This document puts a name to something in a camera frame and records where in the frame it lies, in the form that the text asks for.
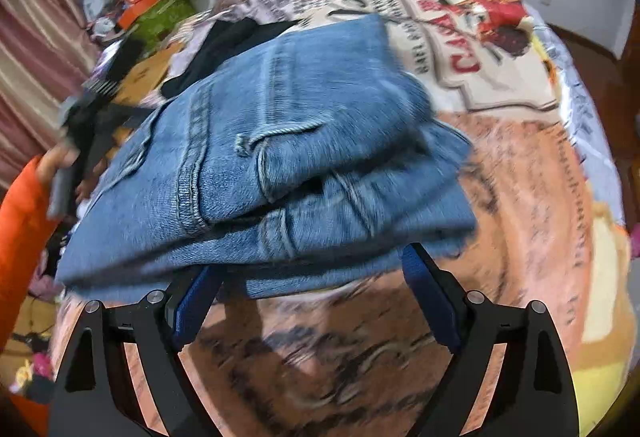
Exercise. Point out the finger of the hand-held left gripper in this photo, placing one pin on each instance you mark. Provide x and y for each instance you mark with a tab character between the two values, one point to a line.
126	62
127	115

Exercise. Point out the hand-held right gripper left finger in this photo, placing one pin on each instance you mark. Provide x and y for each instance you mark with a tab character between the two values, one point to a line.
192	312

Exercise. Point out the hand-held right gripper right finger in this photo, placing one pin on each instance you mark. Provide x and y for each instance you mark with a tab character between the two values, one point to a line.
435	297

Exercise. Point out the blue denim pants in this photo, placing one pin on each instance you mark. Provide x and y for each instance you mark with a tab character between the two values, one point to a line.
300	142

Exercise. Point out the person's left forearm orange sleeve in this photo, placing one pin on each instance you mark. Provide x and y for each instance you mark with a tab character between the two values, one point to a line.
22	257

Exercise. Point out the person's left hand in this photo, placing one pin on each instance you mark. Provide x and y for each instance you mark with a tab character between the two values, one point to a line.
55	167

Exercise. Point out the wooden lap desk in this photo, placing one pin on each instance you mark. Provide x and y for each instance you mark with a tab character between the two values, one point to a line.
150	73

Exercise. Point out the flat orange box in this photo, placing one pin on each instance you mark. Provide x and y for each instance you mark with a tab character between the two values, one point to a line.
137	14

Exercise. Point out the green storage box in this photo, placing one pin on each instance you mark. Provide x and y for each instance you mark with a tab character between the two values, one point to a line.
167	16

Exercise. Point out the striped pink curtain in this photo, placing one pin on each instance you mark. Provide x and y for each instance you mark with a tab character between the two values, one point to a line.
35	67

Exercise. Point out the black garment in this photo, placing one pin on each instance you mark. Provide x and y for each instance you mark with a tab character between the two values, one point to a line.
225	47

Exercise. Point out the printed blanket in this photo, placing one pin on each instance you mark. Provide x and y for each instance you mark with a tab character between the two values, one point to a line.
520	177

